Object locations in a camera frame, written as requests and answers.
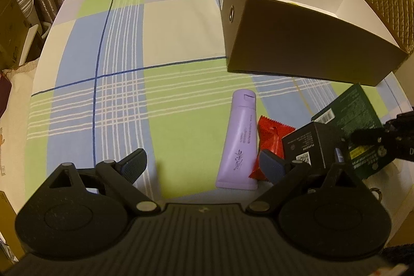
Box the black shaver box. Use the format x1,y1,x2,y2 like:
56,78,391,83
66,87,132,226
281,121,350,174

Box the dark green packet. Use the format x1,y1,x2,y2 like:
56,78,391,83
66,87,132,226
311,83,389,180

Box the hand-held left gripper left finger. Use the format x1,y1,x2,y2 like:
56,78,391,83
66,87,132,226
47,148,161,217

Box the large cardboard box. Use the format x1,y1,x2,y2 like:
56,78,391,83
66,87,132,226
0,0,33,70

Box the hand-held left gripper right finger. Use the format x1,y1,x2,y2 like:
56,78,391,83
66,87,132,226
246,149,364,217

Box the purple tube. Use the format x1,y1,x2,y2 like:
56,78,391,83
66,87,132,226
216,89,260,191

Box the small cardboard box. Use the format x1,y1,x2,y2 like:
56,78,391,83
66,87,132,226
0,191,17,226

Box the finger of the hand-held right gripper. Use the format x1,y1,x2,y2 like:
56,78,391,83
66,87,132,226
351,128,398,147
385,112,414,134

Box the white stool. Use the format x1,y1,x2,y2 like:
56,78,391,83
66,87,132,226
19,22,53,67

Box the brown cardboard box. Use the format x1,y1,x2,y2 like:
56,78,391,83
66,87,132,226
217,0,410,88

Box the red snack packet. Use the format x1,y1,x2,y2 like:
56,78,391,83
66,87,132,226
248,115,297,182

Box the chair with quilted cover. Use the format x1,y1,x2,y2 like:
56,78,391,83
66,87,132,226
357,0,414,54

